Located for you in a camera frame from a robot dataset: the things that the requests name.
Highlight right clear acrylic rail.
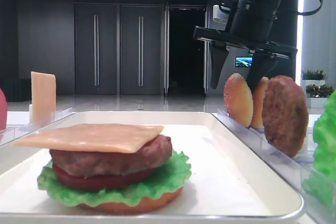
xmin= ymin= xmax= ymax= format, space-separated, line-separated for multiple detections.
xmin=214 ymin=109 xmax=335 ymax=223

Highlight sesame bun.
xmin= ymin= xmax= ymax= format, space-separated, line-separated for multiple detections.
xmin=250 ymin=77 xmax=269 ymax=128
xmin=224 ymin=73 xmax=253 ymax=127

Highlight bun bottom on burger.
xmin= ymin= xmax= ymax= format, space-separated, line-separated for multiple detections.
xmin=79 ymin=187 xmax=183 ymax=215

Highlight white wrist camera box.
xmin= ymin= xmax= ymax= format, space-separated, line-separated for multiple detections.
xmin=213 ymin=5 xmax=230 ymax=24

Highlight standing orange cheese slice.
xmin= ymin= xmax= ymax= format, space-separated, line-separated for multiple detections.
xmin=30 ymin=71 xmax=56 ymax=124

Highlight meat patty on burger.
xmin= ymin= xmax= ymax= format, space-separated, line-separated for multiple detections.
xmin=49 ymin=135 xmax=172 ymax=177

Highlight cheese slice on burger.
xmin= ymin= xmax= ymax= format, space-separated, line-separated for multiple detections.
xmin=14 ymin=123 xmax=164 ymax=154

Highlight small wall display screen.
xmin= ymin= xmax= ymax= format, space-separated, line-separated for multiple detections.
xmin=235 ymin=57 xmax=253 ymax=68

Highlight tomato slice on burger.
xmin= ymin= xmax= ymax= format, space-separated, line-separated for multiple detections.
xmin=52 ymin=165 xmax=157 ymax=192

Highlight clear acrylic rail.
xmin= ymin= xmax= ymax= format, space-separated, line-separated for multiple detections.
xmin=214 ymin=109 xmax=335 ymax=223
xmin=1 ymin=108 xmax=73 ymax=146

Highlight standing red tomato slice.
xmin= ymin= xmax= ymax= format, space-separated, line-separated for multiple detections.
xmin=0 ymin=89 xmax=7 ymax=131

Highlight potted plants white planter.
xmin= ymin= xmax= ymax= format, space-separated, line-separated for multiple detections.
xmin=301 ymin=69 xmax=327 ymax=109

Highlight lettuce leaf on burger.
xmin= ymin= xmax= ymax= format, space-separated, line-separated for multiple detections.
xmin=37 ymin=151 xmax=192 ymax=207

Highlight left clear acrylic rail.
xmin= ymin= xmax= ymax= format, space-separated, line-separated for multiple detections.
xmin=1 ymin=108 xmax=73 ymax=146

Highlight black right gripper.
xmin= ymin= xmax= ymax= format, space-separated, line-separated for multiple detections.
xmin=193 ymin=26 xmax=297 ymax=89

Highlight standing green lettuce leaf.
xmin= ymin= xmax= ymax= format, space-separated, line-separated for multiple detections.
xmin=302 ymin=93 xmax=335 ymax=212

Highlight dark double cabinet doors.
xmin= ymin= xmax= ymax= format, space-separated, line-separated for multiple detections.
xmin=75 ymin=4 xmax=163 ymax=95

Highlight standing brown meat patty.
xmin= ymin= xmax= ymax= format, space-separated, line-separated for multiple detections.
xmin=262 ymin=75 xmax=309 ymax=157

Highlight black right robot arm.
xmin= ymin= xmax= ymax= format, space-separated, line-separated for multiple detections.
xmin=193 ymin=0 xmax=297 ymax=90

